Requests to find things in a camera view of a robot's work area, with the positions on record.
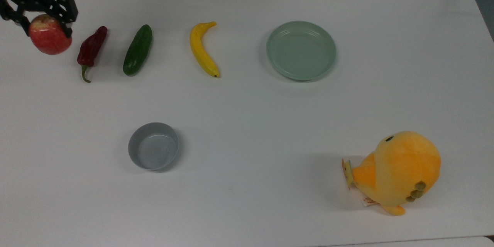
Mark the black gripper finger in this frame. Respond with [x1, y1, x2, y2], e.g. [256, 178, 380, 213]
[0, 0, 31, 37]
[49, 0, 79, 39]

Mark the red apple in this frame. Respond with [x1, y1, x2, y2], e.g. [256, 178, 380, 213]
[29, 14, 73, 55]

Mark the grey bowl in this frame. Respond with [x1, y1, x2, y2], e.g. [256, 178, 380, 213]
[128, 122, 180, 171]

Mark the red chili pepper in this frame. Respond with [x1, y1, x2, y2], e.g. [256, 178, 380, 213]
[77, 26, 108, 83]

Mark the green cucumber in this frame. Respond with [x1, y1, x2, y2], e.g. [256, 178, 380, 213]
[123, 24, 153, 77]

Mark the yellow banana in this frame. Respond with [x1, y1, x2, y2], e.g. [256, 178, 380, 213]
[189, 21, 221, 79]

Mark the pale green plate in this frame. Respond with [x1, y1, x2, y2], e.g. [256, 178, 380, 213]
[266, 21, 337, 82]

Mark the orange plush toy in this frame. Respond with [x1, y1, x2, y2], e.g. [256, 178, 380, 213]
[341, 131, 442, 216]

